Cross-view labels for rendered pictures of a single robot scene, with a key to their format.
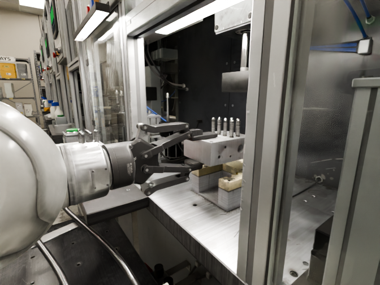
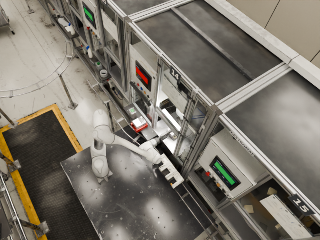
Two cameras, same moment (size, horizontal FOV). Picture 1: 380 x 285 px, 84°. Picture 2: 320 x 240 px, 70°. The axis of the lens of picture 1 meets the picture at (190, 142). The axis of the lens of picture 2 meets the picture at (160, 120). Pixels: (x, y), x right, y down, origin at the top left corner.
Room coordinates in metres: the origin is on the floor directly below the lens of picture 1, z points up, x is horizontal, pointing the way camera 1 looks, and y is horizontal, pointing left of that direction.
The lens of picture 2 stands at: (-0.75, 0.25, 3.23)
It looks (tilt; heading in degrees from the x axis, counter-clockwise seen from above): 58 degrees down; 353
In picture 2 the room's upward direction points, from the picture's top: 8 degrees clockwise
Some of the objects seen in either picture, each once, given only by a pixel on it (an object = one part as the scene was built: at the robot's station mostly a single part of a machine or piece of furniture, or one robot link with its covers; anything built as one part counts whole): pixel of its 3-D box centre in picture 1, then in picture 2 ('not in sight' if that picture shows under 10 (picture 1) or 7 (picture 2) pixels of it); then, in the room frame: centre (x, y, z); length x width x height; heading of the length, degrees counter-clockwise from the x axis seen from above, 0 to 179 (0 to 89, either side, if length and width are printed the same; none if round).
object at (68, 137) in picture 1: (77, 147); (133, 113); (0.73, 0.40, 0.97); 0.08 x 0.08 x 0.12; 35
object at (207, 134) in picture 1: (201, 135); not in sight; (0.44, -0.02, 1.07); 0.07 x 0.03 x 0.01; 126
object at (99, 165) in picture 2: not in sight; (99, 166); (0.11, 0.72, 0.85); 0.18 x 0.16 x 0.22; 14
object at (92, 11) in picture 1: (89, 22); (140, 93); (0.72, 0.31, 1.37); 0.36 x 0.04 x 0.04; 35
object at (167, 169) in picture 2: not in sight; (168, 171); (0.07, -0.01, 0.84); 0.36 x 0.14 x 0.10; 35
